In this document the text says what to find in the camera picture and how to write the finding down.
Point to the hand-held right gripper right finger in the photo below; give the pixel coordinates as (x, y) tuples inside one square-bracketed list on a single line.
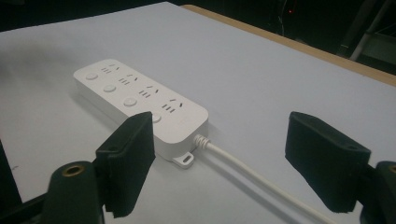
[(323, 161)]

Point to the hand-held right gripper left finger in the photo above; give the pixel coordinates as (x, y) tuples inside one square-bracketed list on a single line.
[(124, 161)]

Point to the white power strip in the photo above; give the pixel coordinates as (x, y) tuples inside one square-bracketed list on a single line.
[(130, 93)]

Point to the metal stand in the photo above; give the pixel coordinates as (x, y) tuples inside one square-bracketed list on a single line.
[(367, 34)]

